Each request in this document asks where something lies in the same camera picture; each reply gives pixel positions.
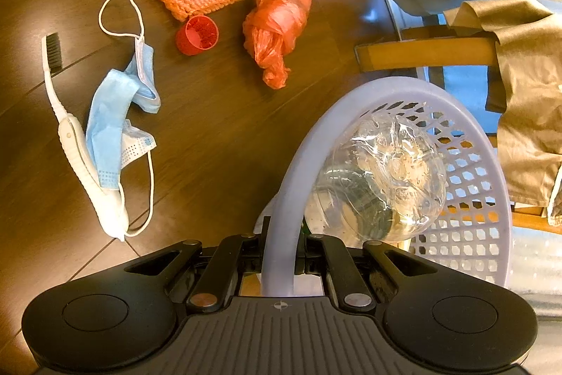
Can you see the red plastic bag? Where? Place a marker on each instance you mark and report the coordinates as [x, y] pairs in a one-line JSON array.
[[276, 14]]

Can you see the lilac plastic mesh basket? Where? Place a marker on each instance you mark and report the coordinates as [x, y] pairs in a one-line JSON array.
[[281, 217]]

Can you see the clear plastic bottle green label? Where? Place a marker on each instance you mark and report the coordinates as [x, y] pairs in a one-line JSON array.
[[386, 181]]

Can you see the tan cloth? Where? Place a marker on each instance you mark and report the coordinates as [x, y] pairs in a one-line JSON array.
[[527, 85]]

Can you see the wooden chair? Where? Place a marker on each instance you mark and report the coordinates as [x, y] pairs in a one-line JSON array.
[[430, 50]]

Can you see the white toothbrush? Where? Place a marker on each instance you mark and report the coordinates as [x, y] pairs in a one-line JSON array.
[[72, 137]]

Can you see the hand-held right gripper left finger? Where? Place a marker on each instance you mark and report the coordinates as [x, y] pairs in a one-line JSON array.
[[243, 248]]

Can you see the blue face mask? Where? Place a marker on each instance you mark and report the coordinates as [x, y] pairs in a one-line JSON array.
[[103, 133]]

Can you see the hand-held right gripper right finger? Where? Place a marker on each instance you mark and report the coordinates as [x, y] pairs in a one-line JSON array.
[[320, 250]]

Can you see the small red plastic cup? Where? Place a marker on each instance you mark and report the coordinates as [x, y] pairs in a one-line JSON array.
[[195, 36]]

